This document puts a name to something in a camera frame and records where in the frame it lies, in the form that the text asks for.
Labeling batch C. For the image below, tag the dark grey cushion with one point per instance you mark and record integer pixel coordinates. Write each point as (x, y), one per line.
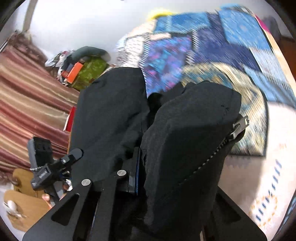
(88, 51)

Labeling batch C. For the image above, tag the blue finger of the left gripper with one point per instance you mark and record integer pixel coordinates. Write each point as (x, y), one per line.
(72, 157)

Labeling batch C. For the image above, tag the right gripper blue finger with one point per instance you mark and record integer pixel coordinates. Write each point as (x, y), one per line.
(133, 170)

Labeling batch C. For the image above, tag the black zip hoodie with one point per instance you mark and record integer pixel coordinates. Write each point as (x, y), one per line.
(184, 136)

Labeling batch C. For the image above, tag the orange box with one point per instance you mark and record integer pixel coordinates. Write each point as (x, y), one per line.
(74, 72)

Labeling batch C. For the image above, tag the red striped curtain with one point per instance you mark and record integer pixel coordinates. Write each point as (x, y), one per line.
(33, 103)

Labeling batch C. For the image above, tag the wooden lap table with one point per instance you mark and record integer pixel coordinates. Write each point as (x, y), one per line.
(29, 203)

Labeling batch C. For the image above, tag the blue patchwork bed quilt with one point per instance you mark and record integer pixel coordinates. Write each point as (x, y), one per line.
(233, 47)

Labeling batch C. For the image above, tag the red box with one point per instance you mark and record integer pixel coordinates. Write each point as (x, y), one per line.
(69, 120)

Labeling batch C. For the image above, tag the yellow curved headboard piece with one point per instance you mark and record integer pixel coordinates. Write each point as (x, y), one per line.
(158, 15)

